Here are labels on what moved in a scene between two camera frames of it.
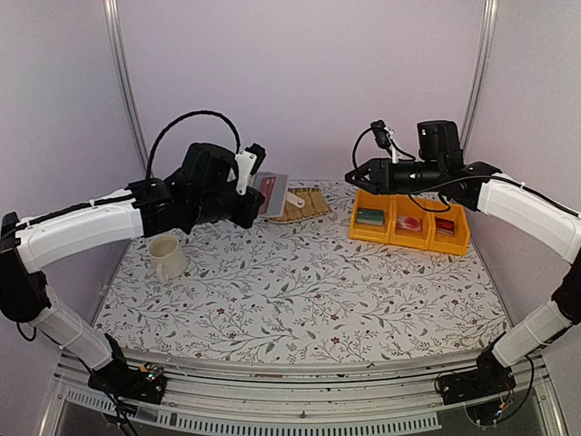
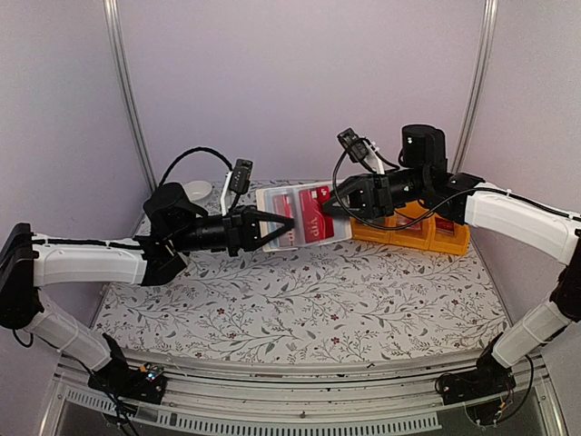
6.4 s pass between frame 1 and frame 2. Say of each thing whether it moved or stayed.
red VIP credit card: moved
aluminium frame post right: stayed
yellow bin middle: stayed
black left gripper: moved
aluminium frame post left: stayed
